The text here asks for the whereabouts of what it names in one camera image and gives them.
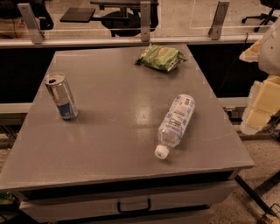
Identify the black desk with stand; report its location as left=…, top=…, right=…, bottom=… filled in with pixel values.
left=59, top=0, right=158, bottom=37

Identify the silver blue Red Bull can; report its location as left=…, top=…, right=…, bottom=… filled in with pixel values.
left=45, top=72, right=78, bottom=120

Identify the left metal rail bracket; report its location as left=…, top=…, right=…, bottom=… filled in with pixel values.
left=17, top=3, right=44, bottom=44

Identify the right metal rail bracket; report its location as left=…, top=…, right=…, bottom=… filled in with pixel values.
left=208, top=0, right=230, bottom=40

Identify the black drawer handle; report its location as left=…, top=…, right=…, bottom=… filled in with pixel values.
left=116, top=199, right=151, bottom=214

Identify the clear plastic water bottle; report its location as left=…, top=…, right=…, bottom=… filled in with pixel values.
left=155, top=94, right=195, bottom=159

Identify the metal rail bracket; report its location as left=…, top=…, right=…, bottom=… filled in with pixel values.
left=208, top=0, right=230, bottom=40
left=140, top=0, right=151, bottom=42
left=17, top=3, right=44, bottom=44

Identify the black office chair base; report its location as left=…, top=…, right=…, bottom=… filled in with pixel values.
left=241, top=0, right=280, bottom=32

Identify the middle metal rail bracket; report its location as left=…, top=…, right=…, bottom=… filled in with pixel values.
left=140, top=0, right=151, bottom=42

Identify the green chip bag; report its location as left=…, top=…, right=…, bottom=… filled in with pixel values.
left=136, top=45, right=187, bottom=73

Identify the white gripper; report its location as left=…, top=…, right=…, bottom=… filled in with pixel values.
left=239, top=18, right=280, bottom=135

